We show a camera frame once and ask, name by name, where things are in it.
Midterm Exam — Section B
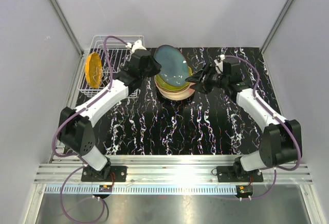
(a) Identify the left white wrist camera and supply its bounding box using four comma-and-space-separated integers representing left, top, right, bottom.
125, 40, 146, 53

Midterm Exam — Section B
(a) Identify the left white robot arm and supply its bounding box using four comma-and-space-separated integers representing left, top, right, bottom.
53, 49, 161, 181

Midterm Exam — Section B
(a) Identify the white slotted cable duct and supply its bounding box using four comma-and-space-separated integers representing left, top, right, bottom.
45, 184, 237, 195

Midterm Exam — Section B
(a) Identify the small circuit board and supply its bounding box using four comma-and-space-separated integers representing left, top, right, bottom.
236, 184, 253, 198
99, 185, 113, 193

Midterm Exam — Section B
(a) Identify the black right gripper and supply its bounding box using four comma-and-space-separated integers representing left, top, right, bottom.
185, 62, 229, 95

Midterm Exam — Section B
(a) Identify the aluminium frame post right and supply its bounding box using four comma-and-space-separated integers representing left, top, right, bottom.
260, 0, 295, 54

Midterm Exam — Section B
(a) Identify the left small circuit board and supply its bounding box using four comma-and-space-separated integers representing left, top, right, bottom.
99, 185, 113, 193

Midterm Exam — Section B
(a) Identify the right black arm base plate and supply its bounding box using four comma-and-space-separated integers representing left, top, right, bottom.
215, 166, 264, 183

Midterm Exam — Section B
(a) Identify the orange polka dot plate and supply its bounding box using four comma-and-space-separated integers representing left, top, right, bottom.
84, 52, 102, 88

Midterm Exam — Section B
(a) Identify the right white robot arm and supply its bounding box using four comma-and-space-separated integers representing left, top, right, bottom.
186, 54, 302, 181

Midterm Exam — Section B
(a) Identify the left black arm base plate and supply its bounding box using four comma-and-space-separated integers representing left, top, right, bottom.
81, 165, 128, 182

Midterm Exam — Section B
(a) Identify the aluminium frame post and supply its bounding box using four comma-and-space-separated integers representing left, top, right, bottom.
260, 0, 295, 54
48, 0, 84, 57

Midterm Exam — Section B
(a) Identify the aluminium frame post left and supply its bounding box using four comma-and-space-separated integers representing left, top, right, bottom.
48, 0, 84, 57

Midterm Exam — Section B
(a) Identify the right small circuit board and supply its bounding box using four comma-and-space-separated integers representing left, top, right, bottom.
236, 184, 253, 198

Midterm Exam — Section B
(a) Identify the cream pink plate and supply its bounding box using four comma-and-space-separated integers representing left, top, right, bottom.
158, 89, 192, 101

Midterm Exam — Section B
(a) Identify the green polka dot plate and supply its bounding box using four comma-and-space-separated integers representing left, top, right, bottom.
154, 74, 191, 93

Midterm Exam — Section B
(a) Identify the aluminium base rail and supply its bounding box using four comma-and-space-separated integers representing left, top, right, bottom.
33, 154, 313, 186

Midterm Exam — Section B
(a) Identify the white wire dish rack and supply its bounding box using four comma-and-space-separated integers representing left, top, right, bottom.
78, 35, 131, 98

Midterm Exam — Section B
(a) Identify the pink polka dot plate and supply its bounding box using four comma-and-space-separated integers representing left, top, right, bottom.
180, 83, 195, 95

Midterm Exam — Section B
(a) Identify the teal glazed plate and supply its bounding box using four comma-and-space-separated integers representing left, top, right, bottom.
154, 45, 190, 87

